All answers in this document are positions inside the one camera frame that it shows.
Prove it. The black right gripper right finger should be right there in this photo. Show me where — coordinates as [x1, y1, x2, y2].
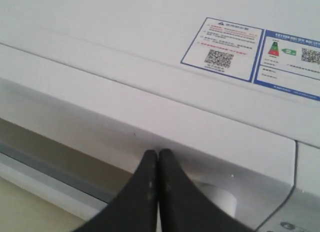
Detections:
[157, 149, 252, 232]

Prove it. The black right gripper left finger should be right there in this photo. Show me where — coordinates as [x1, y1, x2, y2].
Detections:
[81, 150, 157, 232]

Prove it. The white microwave door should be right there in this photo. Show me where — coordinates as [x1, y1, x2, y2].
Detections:
[0, 119, 132, 221]

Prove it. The white upper microwave knob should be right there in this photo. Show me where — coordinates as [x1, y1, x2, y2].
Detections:
[193, 180, 237, 218]

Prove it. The white microwave oven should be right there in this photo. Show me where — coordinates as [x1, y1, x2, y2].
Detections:
[0, 0, 320, 232]

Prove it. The blue bordered warning sticker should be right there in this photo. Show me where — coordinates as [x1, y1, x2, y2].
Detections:
[180, 17, 265, 83]

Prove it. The blue energy label sticker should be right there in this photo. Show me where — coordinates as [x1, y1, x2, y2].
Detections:
[253, 30, 320, 101]

